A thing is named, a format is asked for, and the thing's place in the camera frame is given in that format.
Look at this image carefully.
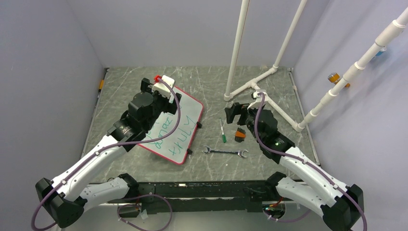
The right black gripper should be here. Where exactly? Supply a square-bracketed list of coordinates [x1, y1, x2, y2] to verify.
[225, 102, 264, 143]

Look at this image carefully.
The green whiteboard marker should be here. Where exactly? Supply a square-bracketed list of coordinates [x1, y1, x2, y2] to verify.
[219, 118, 225, 137]

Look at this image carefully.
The pink framed whiteboard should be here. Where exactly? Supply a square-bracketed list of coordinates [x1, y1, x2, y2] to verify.
[139, 87, 204, 165]

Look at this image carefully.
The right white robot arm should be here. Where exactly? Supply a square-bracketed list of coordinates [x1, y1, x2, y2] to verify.
[224, 103, 368, 231]

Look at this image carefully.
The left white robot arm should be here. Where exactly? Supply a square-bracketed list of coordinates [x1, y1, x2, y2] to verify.
[35, 75, 181, 228]

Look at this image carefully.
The silver open end wrench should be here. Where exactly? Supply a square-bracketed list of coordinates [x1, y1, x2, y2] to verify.
[201, 145, 249, 158]

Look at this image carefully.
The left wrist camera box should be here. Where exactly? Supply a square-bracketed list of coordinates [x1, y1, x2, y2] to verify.
[152, 75, 175, 99]

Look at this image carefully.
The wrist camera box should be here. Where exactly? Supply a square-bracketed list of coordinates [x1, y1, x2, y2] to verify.
[152, 75, 175, 99]
[247, 90, 268, 110]

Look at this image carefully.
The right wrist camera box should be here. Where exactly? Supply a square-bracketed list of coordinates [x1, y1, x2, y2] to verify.
[247, 90, 268, 110]

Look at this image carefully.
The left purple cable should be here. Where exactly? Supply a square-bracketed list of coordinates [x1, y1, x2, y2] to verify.
[31, 75, 182, 231]

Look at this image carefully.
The purple cable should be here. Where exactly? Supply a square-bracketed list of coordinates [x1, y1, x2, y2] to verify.
[253, 92, 368, 231]
[31, 75, 182, 231]

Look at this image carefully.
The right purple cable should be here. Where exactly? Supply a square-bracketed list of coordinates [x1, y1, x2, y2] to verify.
[253, 92, 368, 231]

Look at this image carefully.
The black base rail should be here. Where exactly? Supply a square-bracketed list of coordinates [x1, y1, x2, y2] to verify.
[106, 180, 297, 219]

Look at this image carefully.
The orange wall knob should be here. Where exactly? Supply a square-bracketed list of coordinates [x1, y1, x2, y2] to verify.
[328, 73, 340, 85]

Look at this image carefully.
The blue wall knob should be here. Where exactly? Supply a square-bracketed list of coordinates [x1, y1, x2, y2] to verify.
[375, 47, 387, 57]

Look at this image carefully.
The white pvc pipe frame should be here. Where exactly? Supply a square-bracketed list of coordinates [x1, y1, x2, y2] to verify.
[223, 0, 408, 133]

